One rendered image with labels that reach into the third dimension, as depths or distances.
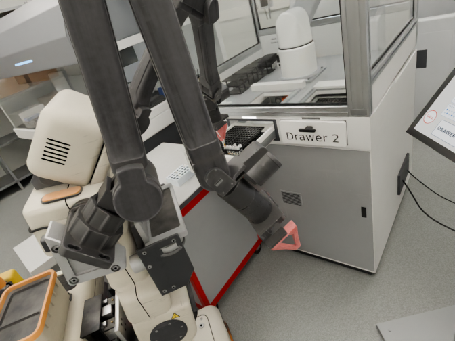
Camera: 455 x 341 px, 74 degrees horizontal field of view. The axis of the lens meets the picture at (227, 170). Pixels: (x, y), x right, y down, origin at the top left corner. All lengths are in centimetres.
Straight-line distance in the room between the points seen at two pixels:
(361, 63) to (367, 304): 115
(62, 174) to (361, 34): 98
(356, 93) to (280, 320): 116
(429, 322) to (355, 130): 92
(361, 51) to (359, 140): 34
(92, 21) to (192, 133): 20
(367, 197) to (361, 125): 35
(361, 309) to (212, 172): 138
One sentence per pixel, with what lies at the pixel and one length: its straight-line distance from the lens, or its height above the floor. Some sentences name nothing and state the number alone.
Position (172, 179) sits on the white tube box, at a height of 80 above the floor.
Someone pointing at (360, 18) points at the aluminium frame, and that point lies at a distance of 118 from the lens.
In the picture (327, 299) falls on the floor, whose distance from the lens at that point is 180.
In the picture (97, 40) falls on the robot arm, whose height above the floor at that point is 147.
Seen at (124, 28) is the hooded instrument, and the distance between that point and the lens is 204.
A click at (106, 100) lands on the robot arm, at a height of 139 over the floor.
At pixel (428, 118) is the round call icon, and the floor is 101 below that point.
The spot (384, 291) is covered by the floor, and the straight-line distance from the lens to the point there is 184.
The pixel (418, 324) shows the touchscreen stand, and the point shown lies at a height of 3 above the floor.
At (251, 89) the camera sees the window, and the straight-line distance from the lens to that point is 145.
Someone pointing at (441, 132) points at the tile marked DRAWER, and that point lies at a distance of 103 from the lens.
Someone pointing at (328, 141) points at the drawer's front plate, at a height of 84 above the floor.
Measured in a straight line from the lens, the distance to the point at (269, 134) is 142.
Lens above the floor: 148
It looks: 30 degrees down
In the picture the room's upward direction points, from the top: 18 degrees counter-clockwise
